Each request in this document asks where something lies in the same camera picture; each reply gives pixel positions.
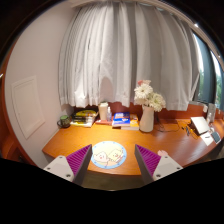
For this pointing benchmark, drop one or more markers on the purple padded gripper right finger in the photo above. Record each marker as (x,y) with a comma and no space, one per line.
(153,166)

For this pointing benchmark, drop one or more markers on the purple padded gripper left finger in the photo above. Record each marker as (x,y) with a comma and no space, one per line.
(73,167)

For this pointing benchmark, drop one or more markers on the pink computer mouse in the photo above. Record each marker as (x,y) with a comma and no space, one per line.
(162,153)

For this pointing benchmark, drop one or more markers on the round cartoon mouse pad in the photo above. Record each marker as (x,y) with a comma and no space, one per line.
(108,154)

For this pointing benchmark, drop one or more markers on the white ceramic vase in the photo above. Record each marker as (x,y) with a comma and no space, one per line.
(147,120)

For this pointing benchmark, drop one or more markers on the green mug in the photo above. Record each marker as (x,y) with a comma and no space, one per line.
(64,121)

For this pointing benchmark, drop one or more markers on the yellow book under blue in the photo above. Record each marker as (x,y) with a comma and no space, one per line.
(134,123)

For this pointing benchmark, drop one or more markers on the stack of yellow black books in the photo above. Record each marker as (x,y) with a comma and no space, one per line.
(84,118)

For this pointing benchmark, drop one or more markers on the blue book stack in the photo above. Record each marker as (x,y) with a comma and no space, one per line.
(121,119)

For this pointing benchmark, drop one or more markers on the white paper notepad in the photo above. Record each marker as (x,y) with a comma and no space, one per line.
(207,138)

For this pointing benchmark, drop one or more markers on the small clear spray bottle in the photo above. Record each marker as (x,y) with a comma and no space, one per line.
(109,114)

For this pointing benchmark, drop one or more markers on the silver laptop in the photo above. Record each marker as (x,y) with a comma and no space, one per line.
(200,125)

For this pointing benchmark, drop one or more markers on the white cylindrical container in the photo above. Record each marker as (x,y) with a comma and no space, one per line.
(103,107)

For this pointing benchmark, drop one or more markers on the smartphone on desk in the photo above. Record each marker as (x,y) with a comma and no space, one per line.
(216,137)

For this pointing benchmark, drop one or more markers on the white gerbera flower bouquet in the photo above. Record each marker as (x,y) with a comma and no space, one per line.
(145,95)

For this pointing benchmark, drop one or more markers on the white sheer curtain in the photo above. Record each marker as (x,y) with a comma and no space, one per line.
(109,47)

